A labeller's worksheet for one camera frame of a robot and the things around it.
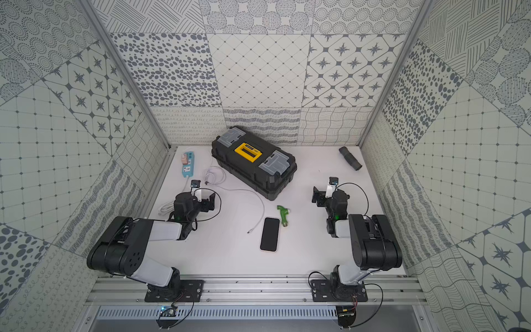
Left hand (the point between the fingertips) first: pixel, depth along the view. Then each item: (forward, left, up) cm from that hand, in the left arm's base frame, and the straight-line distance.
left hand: (199, 191), depth 94 cm
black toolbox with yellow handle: (+8, -26, +11) cm, 30 cm away
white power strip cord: (-7, +13, -4) cm, 15 cm away
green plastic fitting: (-7, -40, -6) cm, 41 cm away
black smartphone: (-17, -34, -7) cm, 39 cm away
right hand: (+3, -59, 0) cm, 59 cm away
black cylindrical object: (+24, -78, -5) cm, 82 cm away
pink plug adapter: (+20, +13, 0) cm, 24 cm away
